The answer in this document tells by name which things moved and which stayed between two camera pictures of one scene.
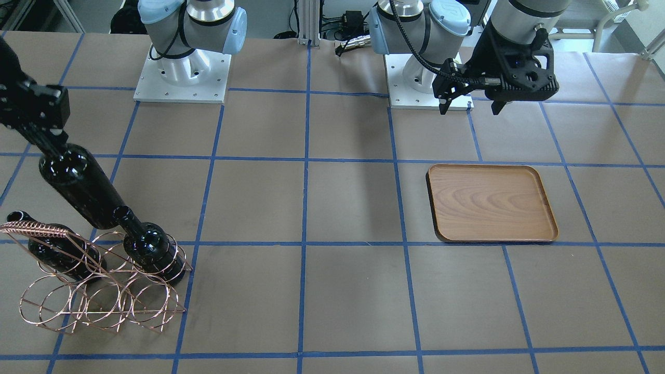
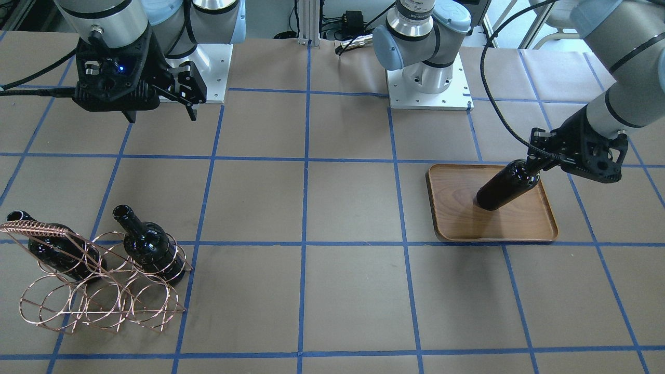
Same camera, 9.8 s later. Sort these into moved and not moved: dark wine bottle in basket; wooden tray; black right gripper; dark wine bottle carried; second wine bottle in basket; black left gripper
Moved: black right gripper; black left gripper; dark wine bottle carried
Not moved: dark wine bottle in basket; wooden tray; second wine bottle in basket
